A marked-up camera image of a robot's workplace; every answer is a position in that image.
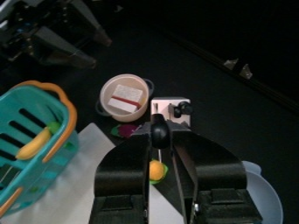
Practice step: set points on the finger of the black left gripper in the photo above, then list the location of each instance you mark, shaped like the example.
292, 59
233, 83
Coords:
94, 23
66, 48

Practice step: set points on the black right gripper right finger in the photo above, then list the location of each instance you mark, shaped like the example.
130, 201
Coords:
218, 172

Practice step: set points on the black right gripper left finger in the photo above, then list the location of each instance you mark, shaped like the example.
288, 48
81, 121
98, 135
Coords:
123, 169

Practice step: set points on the yellow toy burger green lettuce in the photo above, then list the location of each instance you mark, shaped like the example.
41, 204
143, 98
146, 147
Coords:
157, 170

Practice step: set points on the purple toy vegetable green leaves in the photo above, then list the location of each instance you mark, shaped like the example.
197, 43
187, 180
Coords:
126, 130

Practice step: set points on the white cutting board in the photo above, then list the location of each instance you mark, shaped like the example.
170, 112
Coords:
74, 186

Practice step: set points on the light blue plate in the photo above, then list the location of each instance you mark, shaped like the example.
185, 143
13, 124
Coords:
266, 198

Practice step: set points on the white toy sandwich red stripe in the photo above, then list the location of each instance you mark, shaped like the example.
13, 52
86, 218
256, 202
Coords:
126, 97

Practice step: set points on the yellow toy banana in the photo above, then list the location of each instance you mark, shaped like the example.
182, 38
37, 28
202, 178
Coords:
34, 144

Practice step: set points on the white toy box black knob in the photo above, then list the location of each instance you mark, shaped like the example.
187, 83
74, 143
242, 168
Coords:
163, 105

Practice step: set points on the black frame rail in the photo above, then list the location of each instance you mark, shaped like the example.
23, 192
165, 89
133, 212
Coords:
269, 92

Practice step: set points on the silver metal bracket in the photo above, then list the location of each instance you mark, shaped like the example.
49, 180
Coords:
246, 72
231, 64

